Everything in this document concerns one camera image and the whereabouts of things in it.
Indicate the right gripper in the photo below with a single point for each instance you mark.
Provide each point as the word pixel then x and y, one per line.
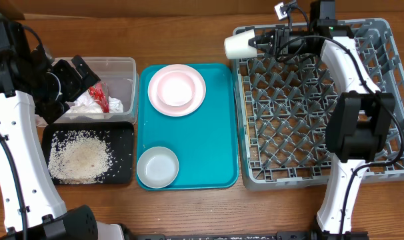
pixel 275 33

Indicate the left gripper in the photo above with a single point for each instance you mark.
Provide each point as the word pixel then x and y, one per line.
pixel 62 68

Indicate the red snack wrapper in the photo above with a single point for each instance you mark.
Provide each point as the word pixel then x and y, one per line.
pixel 99 93

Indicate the white napkin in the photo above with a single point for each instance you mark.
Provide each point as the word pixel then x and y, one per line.
pixel 86 104

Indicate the cream paper cup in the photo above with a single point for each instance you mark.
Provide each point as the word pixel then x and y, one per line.
pixel 237 46

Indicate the pile of rice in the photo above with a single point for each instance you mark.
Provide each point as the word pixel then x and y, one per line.
pixel 79 157

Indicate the pink small bowl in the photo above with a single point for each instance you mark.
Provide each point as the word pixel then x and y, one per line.
pixel 175 88

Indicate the grey bowl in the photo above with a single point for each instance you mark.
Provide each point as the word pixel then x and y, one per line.
pixel 157 167

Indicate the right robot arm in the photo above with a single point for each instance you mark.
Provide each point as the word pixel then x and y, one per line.
pixel 359 124

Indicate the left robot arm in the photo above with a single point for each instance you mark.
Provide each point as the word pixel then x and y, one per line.
pixel 32 84

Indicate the grey dishwasher rack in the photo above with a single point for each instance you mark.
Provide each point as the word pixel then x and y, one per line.
pixel 289 106

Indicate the clear plastic bin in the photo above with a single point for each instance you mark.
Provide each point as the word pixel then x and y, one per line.
pixel 122 81

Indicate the black plastic tray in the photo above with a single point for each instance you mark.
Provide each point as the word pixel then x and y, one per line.
pixel 120 136

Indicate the pink plate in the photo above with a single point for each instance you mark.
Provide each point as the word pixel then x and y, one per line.
pixel 193 105

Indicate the teal serving tray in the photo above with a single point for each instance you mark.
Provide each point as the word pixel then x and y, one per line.
pixel 205 141

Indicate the cardboard backdrop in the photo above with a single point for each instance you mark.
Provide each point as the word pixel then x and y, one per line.
pixel 23 9

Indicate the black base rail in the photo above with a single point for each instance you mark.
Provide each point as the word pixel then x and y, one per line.
pixel 280 235

